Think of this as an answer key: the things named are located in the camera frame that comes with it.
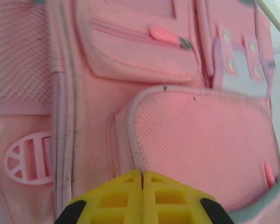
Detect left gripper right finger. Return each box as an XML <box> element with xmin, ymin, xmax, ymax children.
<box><xmin>142</xmin><ymin>170</ymin><xmax>235</xmax><ymax>224</ymax></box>

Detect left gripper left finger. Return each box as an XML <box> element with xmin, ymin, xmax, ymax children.
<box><xmin>56</xmin><ymin>169</ymin><xmax>143</xmax><ymax>224</ymax></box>

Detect pink backpack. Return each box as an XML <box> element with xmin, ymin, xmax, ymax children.
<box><xmin>0</xmin><ymin>0</ymin><xmax>280</xmax><ymax>224</ymax></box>

